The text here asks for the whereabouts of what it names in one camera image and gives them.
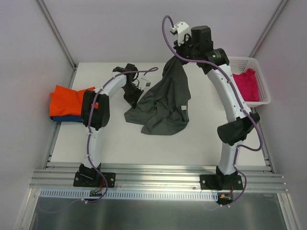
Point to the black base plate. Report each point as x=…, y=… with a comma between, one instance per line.
x=84, y=181
x=221, y=182

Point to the dark grey t shirt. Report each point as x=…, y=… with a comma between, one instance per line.
x=163, y=110

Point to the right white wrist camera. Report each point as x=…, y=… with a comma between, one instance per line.
x=183, y=32

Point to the white plastic basket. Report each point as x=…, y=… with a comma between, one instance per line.
x=241, y=64

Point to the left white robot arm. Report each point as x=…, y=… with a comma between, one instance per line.
x=95, y=114

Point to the aluminium mounting rail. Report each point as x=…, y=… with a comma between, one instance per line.
x=259, y=179

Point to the white slotted cable duct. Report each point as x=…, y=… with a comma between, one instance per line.
x=128, y=194

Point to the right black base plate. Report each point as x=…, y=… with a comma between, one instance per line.
x=221, y=182

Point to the orange folded t shirt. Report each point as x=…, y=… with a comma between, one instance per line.
x=65, y=101

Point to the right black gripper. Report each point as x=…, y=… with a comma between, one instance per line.
x=180, y=53

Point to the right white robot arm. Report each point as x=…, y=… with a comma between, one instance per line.
x=240, y=119

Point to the blue folded t shirt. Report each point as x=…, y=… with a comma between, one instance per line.
x=67, y=119

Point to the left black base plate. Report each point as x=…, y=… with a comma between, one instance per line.
x=84, y=181

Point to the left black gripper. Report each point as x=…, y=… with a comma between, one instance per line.
x=131, y=90

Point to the pink t shirt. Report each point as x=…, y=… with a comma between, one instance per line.
x=247, y=85

